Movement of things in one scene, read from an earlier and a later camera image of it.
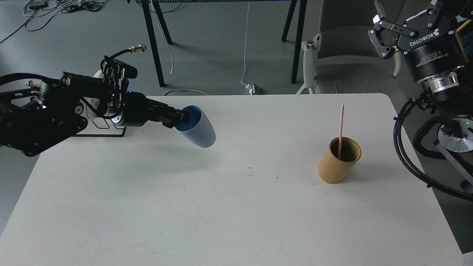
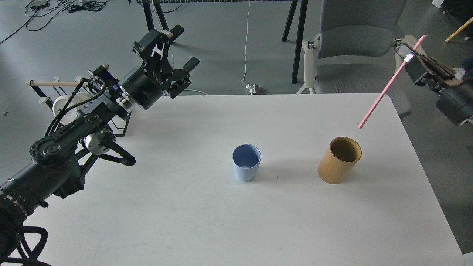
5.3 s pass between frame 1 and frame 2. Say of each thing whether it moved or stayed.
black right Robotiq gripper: moved
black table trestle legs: stayed
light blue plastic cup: moved
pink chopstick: moved
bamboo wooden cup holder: stayed
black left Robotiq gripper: moved
